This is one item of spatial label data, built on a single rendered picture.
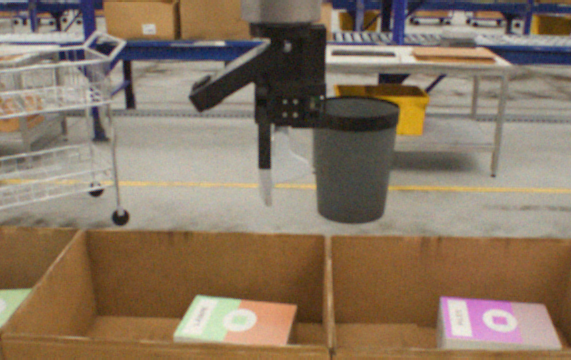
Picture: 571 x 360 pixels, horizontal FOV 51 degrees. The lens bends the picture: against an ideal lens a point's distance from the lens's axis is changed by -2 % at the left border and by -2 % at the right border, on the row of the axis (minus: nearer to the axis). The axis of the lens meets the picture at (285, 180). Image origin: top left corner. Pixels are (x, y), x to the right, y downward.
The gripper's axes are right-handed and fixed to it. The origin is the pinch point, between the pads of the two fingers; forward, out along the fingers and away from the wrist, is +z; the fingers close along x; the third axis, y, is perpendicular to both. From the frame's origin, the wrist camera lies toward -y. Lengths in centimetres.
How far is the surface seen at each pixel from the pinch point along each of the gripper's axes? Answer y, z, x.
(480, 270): 34.3, 19.7, 12.5
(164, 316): -16.8, 30.2, 15.9
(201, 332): -8.9, 23.4, 2.2
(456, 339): 27.1, 23.2, -0.5
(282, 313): 2.8, 23.4, 6.8
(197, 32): -55, 42, 419
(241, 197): -16, 125, 281
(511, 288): 39.7, 22.8, 11.9
